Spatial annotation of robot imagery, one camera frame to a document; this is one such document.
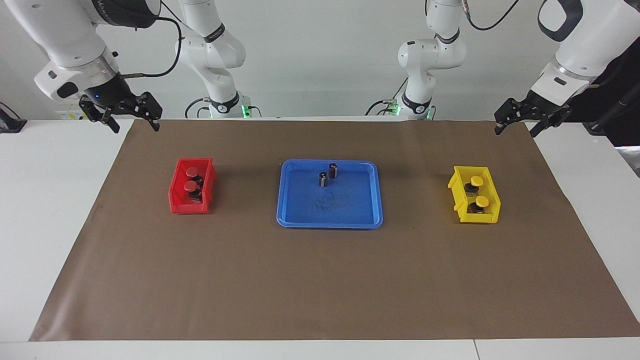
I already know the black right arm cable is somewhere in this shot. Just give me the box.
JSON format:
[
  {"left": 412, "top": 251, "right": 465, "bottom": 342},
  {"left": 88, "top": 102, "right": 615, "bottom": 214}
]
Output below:
[{"left": 120, "top": 0, "right": 183, "bottom": 80}]

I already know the black equipment stand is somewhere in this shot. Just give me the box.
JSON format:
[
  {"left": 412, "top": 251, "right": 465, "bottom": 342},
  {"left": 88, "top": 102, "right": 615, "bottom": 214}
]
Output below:
[{"left": 567, "top": 47, "right": 640, "bottom": 147}]

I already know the brown paper mat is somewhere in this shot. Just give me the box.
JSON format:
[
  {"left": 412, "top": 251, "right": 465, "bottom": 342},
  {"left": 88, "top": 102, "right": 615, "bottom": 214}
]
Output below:
[{"left": 29, "top": 119, "right": 640, "bottom": 342}]

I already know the yellow plastic bin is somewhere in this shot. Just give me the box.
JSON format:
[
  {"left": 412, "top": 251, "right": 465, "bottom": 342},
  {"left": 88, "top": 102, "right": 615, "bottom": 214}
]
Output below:
[{"left": 447, "top": 165, "right": 501, "bottom": 224}]

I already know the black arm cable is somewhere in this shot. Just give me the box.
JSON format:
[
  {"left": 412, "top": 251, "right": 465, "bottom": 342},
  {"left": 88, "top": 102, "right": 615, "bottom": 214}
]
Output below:
[
  {"left": 464, "top": 0, "right": 522, "bottom": 32},
  {"left": 120, "top": 0, "right": 183, "bottom": 80}
]

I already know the black device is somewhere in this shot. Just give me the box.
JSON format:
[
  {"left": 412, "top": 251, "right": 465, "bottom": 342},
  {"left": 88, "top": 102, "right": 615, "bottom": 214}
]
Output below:
[{"left": 0, "top": 101, "right": 28, "bottom": 134}]

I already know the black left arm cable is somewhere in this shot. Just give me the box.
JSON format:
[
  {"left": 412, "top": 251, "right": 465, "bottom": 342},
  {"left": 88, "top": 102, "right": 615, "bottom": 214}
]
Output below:
[{"left": 464, "top": 0, "right": 522, "bottom": 32}]

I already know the blue plastic tray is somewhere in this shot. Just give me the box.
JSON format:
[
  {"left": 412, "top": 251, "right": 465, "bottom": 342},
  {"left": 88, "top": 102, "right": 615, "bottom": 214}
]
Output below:
[{"left": 276, "top": 159, "right": 384, "bottom": 230}]

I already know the red plastic bin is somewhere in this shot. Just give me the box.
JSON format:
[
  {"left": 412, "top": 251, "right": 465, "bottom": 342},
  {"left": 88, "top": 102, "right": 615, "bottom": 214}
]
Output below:
[{"left": 168, "top": 157, "right": 218, "bottom": 215}]

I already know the black base cable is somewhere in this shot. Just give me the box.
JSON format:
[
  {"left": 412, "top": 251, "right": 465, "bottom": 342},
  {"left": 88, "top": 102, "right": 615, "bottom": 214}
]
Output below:
[
  {"left": 365, "top": 79, "right": 408, "bottom": 117},
  {"left": 184, "top": 96, "right": 213, "bottom": 120}
]

